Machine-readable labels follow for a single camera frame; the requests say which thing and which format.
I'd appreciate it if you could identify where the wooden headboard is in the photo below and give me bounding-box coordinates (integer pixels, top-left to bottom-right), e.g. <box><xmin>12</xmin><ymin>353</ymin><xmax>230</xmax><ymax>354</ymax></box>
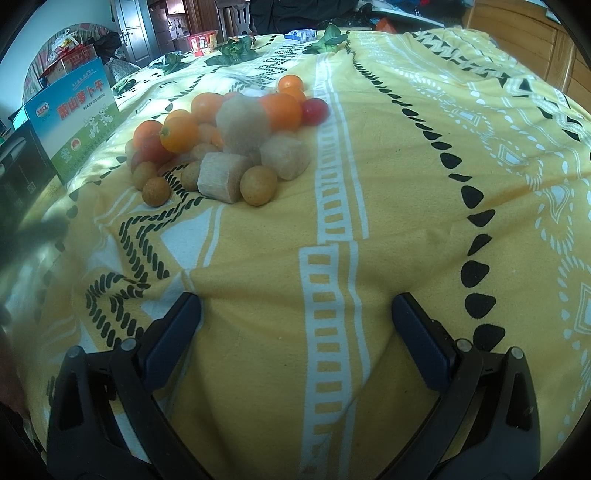
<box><xmin>464</xmin><ymin>0</ymin><xmax>591</xmax><ymax>100</ymax></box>

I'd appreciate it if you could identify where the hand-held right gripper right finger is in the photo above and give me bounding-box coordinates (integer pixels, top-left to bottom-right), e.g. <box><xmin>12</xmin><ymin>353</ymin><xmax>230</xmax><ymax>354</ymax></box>
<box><xmin>392</xmin><ymin>292</ymin><xmax>541</xmax><ymax>480</ymax></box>

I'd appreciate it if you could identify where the large round sugarcane piece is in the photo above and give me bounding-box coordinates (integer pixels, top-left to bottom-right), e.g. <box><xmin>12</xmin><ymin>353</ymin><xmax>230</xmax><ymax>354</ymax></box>
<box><xmin>216</xmin><ymin>91</ymin><xmax>271</xmax><ymax>155</ymax></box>

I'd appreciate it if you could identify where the pile of oranges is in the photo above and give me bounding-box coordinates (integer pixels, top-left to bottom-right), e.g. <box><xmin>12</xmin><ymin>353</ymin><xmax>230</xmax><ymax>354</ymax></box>
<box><xmin>133</xmin><ymin>74</ymin><xmax>308</xmax><ymax>155</ymax></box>

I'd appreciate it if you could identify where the red cherry tomato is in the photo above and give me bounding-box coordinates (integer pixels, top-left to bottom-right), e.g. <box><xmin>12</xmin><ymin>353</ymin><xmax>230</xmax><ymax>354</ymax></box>
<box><xmin>131</xmin><ymin>138</ymin><xmax>174</xmax><ymax>169</ymax></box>
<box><xmin>301</xmin><ymin>98</ymin><xmax>329</xmax><ymax>126</ymax></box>

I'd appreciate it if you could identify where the pile of brown longans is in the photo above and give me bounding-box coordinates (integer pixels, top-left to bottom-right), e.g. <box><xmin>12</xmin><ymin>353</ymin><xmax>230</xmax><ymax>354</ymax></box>
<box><xmin>124</xmin><ymin>136</ymin><xmax>280</xmax><ymax>208</ymax></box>

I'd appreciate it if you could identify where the blue and green cardboard box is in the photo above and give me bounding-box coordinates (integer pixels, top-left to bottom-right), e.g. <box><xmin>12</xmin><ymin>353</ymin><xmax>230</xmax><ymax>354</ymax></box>
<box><xmin>23</xmin><ymin>58</ymin><xmax>122</xmax><ymax>183</ymax></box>

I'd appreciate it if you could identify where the wooden chair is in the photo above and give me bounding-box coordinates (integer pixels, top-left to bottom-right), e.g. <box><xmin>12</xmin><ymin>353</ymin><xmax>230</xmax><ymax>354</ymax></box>
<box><xmin>215</xmin><ymin>0</ymin><xmax>257</xmax><ymax>40</ymax></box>

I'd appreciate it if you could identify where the yellow patterned bedsheet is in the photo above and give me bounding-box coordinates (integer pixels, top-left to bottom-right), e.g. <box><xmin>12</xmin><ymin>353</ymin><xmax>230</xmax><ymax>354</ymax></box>
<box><xmin>18</xmin><ymin>25</ymin><xmax>591</xmax><ymax>480</ymax></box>

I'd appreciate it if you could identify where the wooden door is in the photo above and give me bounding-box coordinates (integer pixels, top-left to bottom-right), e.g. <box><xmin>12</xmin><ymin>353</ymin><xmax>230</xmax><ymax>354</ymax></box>
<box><xmin>111</xmin><ymin>0</ymin><xmax>153</xmax><ymax>70</ymax></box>

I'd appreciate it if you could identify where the red instant noodle cup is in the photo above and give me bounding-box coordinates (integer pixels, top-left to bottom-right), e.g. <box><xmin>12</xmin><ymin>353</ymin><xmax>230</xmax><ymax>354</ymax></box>
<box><xmin>188</xmin><ymin>30</ymin><xmax>219</xmax><ymax>57</ymax></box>

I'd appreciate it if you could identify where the red plastic bag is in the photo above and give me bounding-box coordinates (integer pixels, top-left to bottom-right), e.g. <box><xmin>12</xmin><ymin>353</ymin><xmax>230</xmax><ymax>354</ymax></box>
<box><xmin>39</xmin><ymin>30</ymin><xmax>95</xmax><ymax>75</ymax></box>

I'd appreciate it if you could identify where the beige sugarcane piece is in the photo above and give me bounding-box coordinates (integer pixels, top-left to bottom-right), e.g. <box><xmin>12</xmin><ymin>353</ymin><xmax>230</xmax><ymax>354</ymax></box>
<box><xmin>197</xmin><ymin>152</ymin><xmax>250</xmax><ymax>204</ymax></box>
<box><xmin>260</xmin><ymin>134</ymin><xmax>311</xmax><ymax>182</ymax></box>

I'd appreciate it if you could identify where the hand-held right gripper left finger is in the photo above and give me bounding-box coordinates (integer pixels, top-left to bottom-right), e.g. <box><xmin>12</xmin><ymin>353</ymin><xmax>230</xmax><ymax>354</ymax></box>
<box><xmin>46</xmin><ymin>292</ymin><xmax>213</xmax><ymax>480</ymax></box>

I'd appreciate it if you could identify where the wooden wardrobe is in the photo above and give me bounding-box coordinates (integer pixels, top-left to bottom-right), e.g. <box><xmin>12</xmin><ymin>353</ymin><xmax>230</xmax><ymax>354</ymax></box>
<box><xmin>182</xmin><ymin>0</ymin><xmax>222</xmax><ymax>35</ymax></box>

